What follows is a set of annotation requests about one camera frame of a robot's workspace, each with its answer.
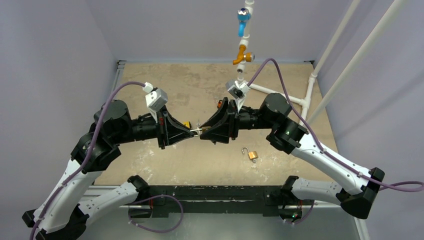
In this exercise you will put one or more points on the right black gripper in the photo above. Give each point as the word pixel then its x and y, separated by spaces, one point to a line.
pixel 232 120

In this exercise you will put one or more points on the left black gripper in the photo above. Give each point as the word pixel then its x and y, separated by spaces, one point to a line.
pixel 167 123

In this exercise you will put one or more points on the yellow black padlock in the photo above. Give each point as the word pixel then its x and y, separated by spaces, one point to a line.
pixel 187 124

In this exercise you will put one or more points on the orange black padlock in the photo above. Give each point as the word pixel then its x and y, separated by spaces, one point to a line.
pixel 219 104

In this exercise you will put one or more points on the brass padlock long shackle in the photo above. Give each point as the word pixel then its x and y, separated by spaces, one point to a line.
pixel 197 132

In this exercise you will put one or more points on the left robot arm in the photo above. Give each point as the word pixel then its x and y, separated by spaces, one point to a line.
pixel 64 215

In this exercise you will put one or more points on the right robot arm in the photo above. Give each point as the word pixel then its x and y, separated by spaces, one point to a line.
pixel 353 187

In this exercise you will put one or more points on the brass padlock open shackle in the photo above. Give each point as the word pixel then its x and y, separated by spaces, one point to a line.
pixel 252 155

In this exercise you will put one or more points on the black base bar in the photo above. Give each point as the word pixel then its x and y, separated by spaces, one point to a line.
pixel 266 200

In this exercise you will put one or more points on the orange tap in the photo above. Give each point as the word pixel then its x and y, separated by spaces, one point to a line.
pixel 243 55

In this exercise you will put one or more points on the blue tap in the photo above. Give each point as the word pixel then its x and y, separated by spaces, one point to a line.
pixel 243 16

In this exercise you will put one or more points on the white diagonal pole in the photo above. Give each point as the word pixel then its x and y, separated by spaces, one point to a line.
pixel 377 31

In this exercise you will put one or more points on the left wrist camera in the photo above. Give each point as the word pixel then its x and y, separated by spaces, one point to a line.
pixel 156 98

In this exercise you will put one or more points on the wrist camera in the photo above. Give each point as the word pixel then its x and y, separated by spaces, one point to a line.
pixel 156 98
pixel 239 90

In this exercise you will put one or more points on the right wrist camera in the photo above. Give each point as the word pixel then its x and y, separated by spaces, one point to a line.
pixel 239 90

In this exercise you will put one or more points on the aluminium frame rail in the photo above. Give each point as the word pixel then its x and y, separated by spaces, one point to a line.
pixel 114 82

